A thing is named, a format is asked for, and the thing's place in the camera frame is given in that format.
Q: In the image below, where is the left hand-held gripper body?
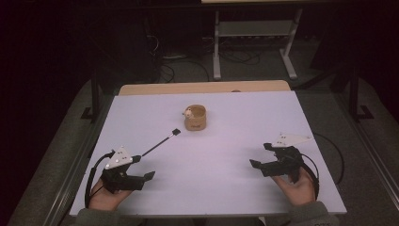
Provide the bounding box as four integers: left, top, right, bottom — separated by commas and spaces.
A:
100, 145, 146, 193

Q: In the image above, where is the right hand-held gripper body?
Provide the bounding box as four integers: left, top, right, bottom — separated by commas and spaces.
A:
261, 133, 313, 183

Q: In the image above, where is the thin black brush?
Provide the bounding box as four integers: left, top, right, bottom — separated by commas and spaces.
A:
141, 128, 182, 157

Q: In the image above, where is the person's right hand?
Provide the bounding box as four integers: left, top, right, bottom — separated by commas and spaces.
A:
272, 169, 316, 206

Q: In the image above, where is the person's left hand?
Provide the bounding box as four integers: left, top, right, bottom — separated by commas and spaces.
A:
88, 178, 133, 211

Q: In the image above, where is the white table board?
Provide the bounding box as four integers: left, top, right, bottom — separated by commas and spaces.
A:
69, 90, 348, 218

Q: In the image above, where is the black metal stand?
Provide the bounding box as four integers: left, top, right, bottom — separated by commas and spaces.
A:
348, 65, 375, 122
80, 71, 102, 122

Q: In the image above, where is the round wooden cup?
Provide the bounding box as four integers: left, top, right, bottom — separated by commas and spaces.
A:
184, 104, 208, 132

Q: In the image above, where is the wooden table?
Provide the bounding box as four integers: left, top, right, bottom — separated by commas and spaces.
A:
118, 79, 292, 96

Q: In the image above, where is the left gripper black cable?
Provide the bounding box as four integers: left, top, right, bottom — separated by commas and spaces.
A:
84, 150, 116, 209

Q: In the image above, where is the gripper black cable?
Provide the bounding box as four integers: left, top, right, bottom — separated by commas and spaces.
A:
299, 132, 346, 202
84, 150, 116, 209

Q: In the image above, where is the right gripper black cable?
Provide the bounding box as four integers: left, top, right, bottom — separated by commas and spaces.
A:
299, 132, 346, 202

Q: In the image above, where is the black floor cable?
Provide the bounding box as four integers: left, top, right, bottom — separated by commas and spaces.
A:
218, 49, 262, 66
159, 58, 211, 83

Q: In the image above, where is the white metal desk frame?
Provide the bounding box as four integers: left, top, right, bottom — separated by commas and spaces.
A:
212, 8, 304, 81

